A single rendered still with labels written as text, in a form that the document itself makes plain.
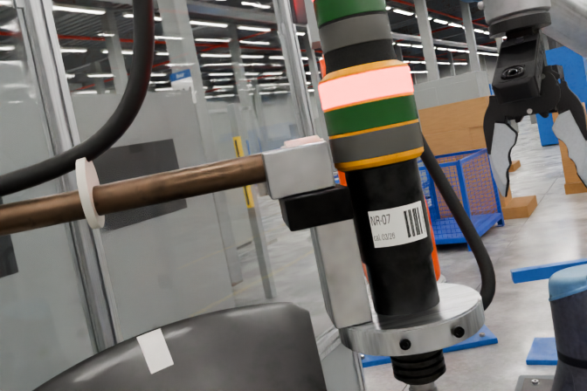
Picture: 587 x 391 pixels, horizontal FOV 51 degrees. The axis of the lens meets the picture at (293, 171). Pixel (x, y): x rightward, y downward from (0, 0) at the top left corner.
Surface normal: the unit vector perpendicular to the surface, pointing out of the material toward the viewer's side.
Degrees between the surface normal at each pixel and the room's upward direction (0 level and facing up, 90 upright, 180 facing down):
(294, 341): 35
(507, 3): 89
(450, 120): 90
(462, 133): 90
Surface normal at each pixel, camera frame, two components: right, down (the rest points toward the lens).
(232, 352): 0.04, -0.78
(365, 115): -0.22, 0.10
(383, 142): 0.04, 0.05
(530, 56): -0.41, -0.80
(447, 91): -0.48, 0.14
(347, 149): -0.67, 0.17
